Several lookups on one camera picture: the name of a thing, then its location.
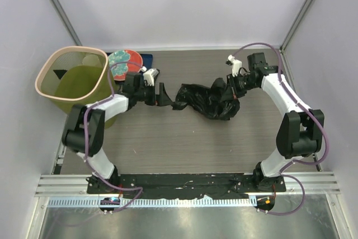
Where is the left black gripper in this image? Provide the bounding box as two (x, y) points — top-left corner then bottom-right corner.
(135, 83), (173, 107)

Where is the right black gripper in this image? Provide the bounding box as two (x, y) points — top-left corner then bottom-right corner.
(222, 72), (258, 101)

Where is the black trash bag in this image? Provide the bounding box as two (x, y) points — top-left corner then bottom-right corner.
(172, 78), (240, 120)

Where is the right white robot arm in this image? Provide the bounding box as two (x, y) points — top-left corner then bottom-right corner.
(226, 53), (324, 191)

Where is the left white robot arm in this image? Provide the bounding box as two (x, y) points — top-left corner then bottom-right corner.
(62, 68), (172, 194)

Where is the olive green trash bin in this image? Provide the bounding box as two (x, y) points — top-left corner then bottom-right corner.
(35, 46), (115, 114)

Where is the blue tray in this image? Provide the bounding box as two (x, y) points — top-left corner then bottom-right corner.
(136, 53), (153, 71)

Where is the red patterned plate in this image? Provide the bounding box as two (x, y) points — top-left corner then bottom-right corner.
(108, 49), (143, 82)

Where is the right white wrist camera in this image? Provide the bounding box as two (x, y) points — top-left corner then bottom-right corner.
(225, 55), (242, 77)

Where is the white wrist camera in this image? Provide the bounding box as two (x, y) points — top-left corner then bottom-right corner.
(140, 66), (160, 86)
(225, 55), (242, 77)

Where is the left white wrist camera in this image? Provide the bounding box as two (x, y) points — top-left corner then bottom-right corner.
(140, 66), (160, 86)

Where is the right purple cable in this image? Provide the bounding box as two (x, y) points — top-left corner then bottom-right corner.
(233, 43), (331, 216)

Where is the purple cable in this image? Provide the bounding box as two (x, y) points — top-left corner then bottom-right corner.
(233, 43), (331, 216)
(82, 62), (148, 227)

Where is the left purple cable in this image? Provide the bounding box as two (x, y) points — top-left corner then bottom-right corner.
(82, 62), (148, 227)

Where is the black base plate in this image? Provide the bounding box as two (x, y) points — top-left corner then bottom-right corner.
(86, 173), (286, 200)

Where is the white slotted cable duct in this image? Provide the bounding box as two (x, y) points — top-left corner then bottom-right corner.
(48, 196), (257, 208)

